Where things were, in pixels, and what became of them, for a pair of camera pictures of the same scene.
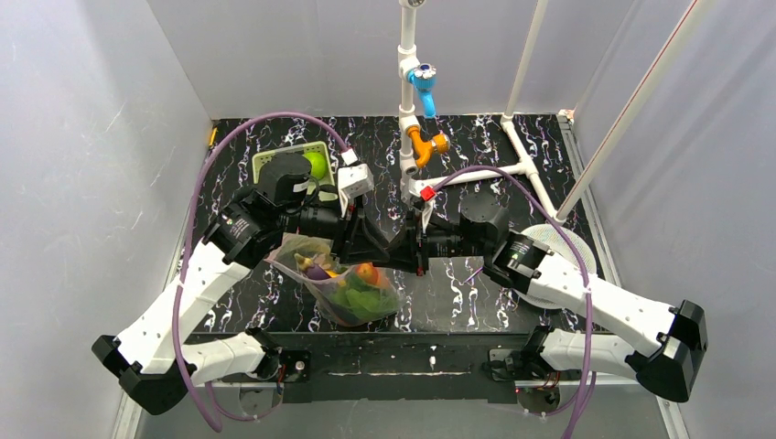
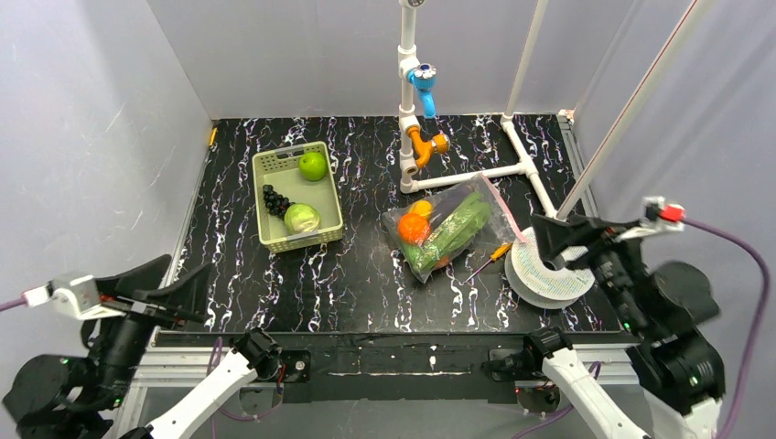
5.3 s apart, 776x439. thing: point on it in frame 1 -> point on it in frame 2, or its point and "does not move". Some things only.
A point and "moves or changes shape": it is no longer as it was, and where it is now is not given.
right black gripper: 418,243 -> 598,243
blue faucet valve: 423,78 does not move
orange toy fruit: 369,273 moves or changes shape
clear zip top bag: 346,294 moves or changes shape
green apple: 318,164 does not move
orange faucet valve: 440,143 does not move
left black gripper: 353,236 -> 133,308
